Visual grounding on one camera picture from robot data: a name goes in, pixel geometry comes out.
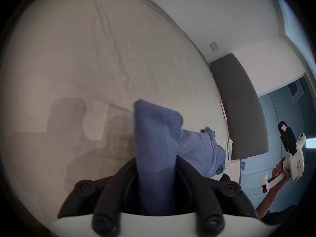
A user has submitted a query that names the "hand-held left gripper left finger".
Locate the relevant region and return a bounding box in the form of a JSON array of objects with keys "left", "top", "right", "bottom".
[{"left": 57, "top": 157, "right": 139, "bottom": 236}]

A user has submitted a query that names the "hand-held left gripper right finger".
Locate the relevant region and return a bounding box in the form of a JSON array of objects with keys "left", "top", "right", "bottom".
[{"left": 175, "top": 155, "right": 259, "bottom": 235}]

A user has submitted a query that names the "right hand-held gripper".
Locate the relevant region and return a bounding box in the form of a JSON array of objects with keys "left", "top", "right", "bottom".
[{"left": 260, "top": 120, "right": 307, "bottom": 194}]

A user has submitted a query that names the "blue garment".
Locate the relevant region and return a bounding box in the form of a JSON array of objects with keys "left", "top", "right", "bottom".
[{"left": 134, "top": 99, "right": 227, "bottom": 217}]

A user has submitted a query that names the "person's right forearm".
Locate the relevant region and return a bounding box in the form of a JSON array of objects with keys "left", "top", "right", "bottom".
[{"left": 255, "top": 183, "right": 284, "bottom": 220}]

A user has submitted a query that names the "person's right hand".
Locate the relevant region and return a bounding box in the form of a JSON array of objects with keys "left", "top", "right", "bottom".
[{"left": 271, "top": 157, "right": 291, "bottom": 187}]

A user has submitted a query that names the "grey padded headboard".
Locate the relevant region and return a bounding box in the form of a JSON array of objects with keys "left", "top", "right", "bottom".
[{"left": 209, "top": 53, "right": 269, "bottom": 161}]

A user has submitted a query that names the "white crumpled paper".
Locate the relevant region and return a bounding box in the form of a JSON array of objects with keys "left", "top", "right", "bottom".
[{"left": 225, "top": 138, "right": 234, "bottom": 161}]

